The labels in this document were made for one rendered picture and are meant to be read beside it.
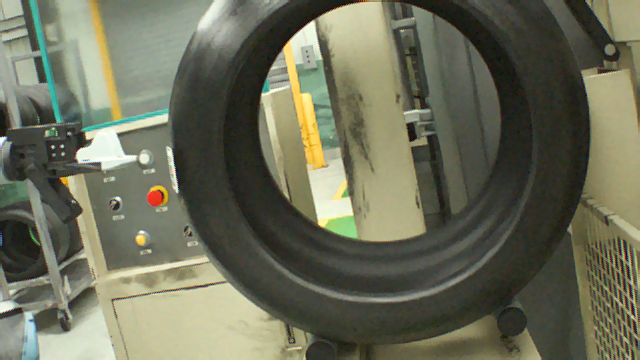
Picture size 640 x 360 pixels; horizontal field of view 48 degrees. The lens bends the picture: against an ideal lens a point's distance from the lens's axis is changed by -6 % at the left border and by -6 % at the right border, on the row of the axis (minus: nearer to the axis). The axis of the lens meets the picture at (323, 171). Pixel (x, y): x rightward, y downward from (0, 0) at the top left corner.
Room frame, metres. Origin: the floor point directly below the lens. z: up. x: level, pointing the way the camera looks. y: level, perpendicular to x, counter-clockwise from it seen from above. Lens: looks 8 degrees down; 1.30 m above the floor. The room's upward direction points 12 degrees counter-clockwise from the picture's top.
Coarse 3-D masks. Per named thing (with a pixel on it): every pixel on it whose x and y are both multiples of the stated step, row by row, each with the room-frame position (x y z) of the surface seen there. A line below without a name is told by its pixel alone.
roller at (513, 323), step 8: (504, 304) 1.01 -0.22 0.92; (512, 304) 1.01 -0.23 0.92; (496, 312) 1.01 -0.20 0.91; (504, 312) 0.99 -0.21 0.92; (512, 312) 0.99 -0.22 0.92; (520, 312) 0.99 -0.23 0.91; (496, 320) 1.00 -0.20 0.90; (504, 320) 0.99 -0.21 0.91; (512, 320) 0.99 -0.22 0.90; (520, 320) 0.99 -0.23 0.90; (504, 328) 0.99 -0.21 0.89; (512, 328) 0.99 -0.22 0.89; (520, 328) 0.99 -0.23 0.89
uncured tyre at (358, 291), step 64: (256, 0) 0.98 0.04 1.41; (320, 0) 1.26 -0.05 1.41; (384, 0) 1.26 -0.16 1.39; (448, 0) 0.95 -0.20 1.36; (512, 0) 0.95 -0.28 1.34; (192, 64) 1.01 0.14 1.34; (256, 64) 1.27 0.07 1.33; (512, 64) 1.22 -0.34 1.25; (576, 64) 0.97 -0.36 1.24; (192, 128) 1.00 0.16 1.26; (256, 128) 1.28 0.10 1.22; (512, 128) 1.23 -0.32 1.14; (576, 128) 0.95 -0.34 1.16; (192, 192) 1.00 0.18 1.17; (256, 192) 1.27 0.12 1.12; (512, 192) 1.22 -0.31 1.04; (576, 192) 0.97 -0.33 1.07; (256, 256) 0.99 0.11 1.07; (320, 256) 1.26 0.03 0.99; (384, 256) 1.25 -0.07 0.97; (448, 256) 1.24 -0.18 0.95; (512, 256) 0.95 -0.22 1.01; (320, 320) 0.98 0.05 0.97; (384, 320) 0.97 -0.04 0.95; (448, 320) 0.97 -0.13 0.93
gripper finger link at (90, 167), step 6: (78, 162) 1.12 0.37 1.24; (90, 162) 1.11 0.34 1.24; (96, 162) 1.11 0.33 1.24; (66, 168) 1.10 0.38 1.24; (72, 168) 1.10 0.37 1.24; (78, 168) 1.11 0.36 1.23; (84, 168) 1.10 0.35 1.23; (90, 168) 1.10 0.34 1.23; (96, 168) 1.11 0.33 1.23; (60, 174) 1.10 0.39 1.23; (66, 174) 1.10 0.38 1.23; (72, 174) 1.10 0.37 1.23
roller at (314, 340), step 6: (312, 336) 1.06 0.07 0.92; (318, 336) 1.05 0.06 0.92; (312, 342) 1.03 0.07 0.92; (318, 342) 1.03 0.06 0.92; (324, 342) 1.03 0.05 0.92; (330, 342) 1.04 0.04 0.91; (336, 342) 1.06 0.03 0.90; (306, 348) 1.04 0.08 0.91; (312, 348) 1.02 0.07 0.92; (318, 348) 1.02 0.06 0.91; (324, 348) 1.02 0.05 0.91; (330, 348) 1.02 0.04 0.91; (336, 348) 1.05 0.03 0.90; (306, 354) 1.03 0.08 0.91; (312, 354) 1.02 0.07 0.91; (318, 354) 1.02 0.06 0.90; (324, 354) 1.02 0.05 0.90; (330, 354) 1.02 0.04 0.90
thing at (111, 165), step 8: (96, 136) 1.12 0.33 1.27; (104, 136) 1.12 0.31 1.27; (96, 144) 1.12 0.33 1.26; (104, 144) 1.12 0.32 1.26; (80, 152) 1.12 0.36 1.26; (88, 152) 1.12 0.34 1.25; (96, 152) 1.12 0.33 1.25; (104, 152) 1.12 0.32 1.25; (112, 152) 1.12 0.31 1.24; (80, 160) 1.12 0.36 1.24; (96, 160) 1.12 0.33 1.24; (104, 160) 1.11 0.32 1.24; (112, 160) 1.11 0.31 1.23; (120, 160) 1.12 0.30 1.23; (128, 160) 1.12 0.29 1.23; (136, 160) 1.13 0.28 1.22; (104, 168) 1.11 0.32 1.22; (112, 168) 1.11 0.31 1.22
